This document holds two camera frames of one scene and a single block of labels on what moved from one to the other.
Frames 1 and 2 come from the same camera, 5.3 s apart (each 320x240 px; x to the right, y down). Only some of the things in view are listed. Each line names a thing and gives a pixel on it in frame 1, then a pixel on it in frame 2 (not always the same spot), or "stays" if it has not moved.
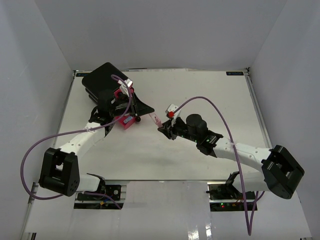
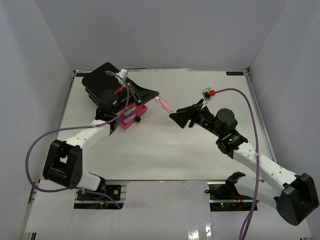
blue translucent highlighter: x=127 y=119 stays
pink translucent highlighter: x=157 y=122 → x=164 y=104
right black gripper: x=168 y=130 → x=182 y=118
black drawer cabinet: x=106 y=76 stays
